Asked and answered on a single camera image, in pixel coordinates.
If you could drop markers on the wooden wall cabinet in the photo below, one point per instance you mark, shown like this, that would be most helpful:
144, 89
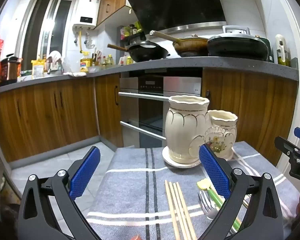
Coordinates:
115, 0

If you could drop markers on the large black lidded pan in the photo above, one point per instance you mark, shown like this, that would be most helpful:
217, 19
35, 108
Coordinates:
237, 47

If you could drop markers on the yellow food packet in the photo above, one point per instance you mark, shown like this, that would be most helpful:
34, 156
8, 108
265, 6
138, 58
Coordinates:
38, 68

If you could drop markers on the dark green container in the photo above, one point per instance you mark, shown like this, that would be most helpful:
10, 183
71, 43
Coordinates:
269, 50

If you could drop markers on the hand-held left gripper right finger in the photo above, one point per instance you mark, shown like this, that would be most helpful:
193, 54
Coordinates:
213, 172

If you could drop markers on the metal fork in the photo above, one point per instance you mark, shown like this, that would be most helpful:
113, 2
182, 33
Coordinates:
208, 208

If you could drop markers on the cream ceramic saucer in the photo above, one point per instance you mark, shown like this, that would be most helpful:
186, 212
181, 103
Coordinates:
168, 161

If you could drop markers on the oil dispenser bottle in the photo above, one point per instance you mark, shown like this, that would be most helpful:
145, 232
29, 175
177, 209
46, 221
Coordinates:
281, 50

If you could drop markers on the black spice rack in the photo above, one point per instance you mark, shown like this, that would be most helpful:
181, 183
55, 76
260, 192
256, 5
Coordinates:
132, 36

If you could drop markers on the wooden base cabinet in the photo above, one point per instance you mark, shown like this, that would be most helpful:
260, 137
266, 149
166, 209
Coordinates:
260, 105
40, 115

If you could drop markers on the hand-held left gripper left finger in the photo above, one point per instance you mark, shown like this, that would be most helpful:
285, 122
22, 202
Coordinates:
86, 172

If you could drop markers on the wooden chopstick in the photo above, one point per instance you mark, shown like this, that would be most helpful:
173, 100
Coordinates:
171, 210
181, 210
176, 210
186, 210

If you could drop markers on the white water heater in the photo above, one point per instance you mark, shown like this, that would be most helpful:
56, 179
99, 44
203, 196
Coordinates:
86, 10

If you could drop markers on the grey plaid cloth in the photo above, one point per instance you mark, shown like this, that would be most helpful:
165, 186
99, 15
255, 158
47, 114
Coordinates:
130, 192

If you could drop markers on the stainless steel oven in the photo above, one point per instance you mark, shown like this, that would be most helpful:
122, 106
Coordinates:
152, 97

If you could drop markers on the sliding glass window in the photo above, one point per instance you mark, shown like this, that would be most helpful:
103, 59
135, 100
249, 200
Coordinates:
47, 27

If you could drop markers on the black range hood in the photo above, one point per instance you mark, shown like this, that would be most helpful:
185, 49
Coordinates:
177, 5

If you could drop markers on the cream ceramic utensil holder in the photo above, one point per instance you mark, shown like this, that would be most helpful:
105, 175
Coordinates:
182, 127

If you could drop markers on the white rag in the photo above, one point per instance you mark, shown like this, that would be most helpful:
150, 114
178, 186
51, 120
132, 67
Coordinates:
75, 74

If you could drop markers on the yellow cooking oil bottle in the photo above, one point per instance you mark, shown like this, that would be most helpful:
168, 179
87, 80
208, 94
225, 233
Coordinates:
85, 63

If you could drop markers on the grey speckled countertop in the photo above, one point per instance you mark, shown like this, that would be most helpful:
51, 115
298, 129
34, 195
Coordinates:
190, 62

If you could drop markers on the faucet with white cloth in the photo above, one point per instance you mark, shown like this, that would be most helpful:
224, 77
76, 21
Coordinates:
55, 58

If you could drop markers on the brown electric cooker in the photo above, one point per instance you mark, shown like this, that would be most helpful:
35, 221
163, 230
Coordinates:
11, 68

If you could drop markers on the group of condiment bottles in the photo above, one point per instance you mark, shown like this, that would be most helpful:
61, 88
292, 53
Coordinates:
106, 60

